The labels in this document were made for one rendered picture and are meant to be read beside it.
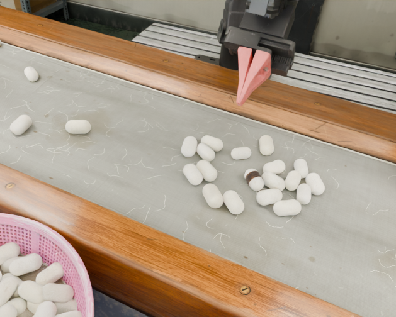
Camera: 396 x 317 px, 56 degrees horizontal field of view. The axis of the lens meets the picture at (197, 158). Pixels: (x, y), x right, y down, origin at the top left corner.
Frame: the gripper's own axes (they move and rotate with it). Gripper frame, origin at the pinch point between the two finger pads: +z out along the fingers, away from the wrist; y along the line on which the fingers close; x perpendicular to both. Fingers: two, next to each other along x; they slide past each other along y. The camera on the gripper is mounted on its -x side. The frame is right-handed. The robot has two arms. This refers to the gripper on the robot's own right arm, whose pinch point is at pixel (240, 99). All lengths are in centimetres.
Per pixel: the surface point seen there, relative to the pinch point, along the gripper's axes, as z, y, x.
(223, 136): 5.0, -1.8, 5.6
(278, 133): 0.8, 6.1, 9.2
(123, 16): -92, -142, 172
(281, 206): 13.2, 10.7, -3.8
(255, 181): 11.0, 6.4, -2.0
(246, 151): 6.7, 3.2, 2.0
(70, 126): 12.7, -22.4, -3.2
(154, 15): -98, -118, 171
